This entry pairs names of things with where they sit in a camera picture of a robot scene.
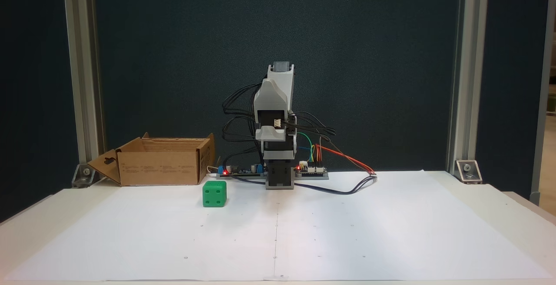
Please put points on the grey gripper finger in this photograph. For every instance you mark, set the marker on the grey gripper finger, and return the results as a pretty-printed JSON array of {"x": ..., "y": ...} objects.
[
  {"x": 265, "y": 94},
  {"x": 281, "y": 94}
]

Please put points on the green die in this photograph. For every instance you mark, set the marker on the green die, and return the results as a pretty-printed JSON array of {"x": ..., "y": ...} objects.
[{"x": 215, "y": 194}]

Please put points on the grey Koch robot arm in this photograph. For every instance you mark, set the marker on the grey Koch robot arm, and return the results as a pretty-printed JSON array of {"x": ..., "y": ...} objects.
[{"x": 271, "y": 134}]

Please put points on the blue circuit board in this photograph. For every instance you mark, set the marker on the blue circuit board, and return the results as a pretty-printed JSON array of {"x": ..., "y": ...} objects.
[{"x": 243, "y": 173}]

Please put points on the dark partition panel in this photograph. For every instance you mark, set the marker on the dark partition panel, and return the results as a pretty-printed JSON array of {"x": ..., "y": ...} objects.
[
  {"x": 30, "y": 81},
  {"x": 512, "y": 81},
  {"x": 173, "y": 37}
]

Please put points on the open cardboard box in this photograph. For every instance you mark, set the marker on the open cardboard box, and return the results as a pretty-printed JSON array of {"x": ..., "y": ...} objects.
[{"x": 156, "y": 167}]

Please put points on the white paper sheet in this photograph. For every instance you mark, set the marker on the white paper sheet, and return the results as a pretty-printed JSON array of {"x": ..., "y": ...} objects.
[{"x": 347, "y": 233}]

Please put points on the aluminium frame post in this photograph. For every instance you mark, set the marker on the aluminium frame post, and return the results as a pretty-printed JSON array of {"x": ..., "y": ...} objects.
[
  {"x": 467, "y": 59},
  {"x": 80, "y": 59}
]

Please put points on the metal corner bracket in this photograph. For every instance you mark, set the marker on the metal corner bracket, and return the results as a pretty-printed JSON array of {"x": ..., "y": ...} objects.
[
  {"x": 468, "y": 172},
  {"x": 84, "y": 176}
]

